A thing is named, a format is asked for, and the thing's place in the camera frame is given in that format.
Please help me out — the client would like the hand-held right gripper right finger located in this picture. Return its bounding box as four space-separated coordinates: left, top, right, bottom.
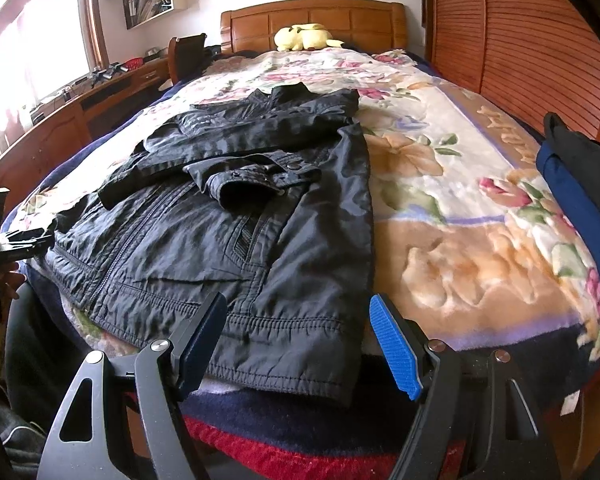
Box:
370 294 563 480

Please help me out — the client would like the wooden desk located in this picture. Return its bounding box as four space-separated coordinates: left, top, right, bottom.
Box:
0 55 172 197

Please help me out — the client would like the window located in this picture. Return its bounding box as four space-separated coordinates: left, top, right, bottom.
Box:
0 0 107 128

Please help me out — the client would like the wooden chair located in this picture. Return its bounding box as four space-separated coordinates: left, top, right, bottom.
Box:
167 33 209 87

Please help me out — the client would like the wooden bed headboard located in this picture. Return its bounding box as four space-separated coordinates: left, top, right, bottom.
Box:
220 0 410 56

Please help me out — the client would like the floral blanket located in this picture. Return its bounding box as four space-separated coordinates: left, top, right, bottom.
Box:
10 47 600 376

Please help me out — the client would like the black jacket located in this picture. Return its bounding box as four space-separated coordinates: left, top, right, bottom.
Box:
45 84 376 407

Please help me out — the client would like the person's leg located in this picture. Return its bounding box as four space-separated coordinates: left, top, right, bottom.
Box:
2 280 90 443

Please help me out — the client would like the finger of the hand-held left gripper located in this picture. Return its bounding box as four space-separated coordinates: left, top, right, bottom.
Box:
27 227 57 260

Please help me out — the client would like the person's left hand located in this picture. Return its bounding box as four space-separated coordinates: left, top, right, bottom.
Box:
0 259 27 303

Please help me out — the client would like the wooden louvred wardrobe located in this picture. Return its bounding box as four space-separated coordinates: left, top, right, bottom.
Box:
420 0 600 150

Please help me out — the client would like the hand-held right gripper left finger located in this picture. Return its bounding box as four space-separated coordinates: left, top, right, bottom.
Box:
36 290 228 480

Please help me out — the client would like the dark navy folded garment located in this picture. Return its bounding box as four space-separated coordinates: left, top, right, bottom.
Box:
543 112 600 202

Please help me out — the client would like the yellow plush toy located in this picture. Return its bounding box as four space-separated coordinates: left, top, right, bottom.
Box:
273 23 345 53

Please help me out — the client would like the row of books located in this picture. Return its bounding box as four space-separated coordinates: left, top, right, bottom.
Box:
125 0 174 29

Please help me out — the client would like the blue folded garment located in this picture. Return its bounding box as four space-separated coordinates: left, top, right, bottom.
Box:
535 149 600 282

